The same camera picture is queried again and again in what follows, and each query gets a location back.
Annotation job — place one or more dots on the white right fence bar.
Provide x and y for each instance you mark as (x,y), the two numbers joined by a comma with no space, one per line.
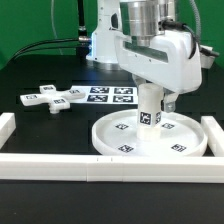
(215,135)

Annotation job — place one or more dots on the white cross-shaped table base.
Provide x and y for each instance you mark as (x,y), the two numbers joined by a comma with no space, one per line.
(57,100)

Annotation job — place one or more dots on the white left fence bar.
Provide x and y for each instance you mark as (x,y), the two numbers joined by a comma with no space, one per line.
(7,127)

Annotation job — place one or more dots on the white front fence bar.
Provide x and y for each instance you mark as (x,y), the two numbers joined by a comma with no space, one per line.
(110,168)

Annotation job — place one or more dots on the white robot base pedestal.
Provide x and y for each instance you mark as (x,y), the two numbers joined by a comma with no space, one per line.
(102,53)

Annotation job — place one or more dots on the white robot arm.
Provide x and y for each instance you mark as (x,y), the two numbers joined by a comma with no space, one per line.
(141,20)

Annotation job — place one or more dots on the white fence bar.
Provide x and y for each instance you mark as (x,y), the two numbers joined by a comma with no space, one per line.
(215,135)
(7,127)
(110,168)

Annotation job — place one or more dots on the fiducial marker sheet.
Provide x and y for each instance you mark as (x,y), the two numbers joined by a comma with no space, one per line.
(107,95)

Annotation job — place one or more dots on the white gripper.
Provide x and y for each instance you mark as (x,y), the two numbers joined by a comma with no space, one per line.
(165,62)

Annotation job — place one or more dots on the black vertical pole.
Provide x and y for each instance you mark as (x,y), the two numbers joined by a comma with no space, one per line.
(82,31)

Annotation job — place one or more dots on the white round table top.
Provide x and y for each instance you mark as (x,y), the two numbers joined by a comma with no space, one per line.
(116,134)

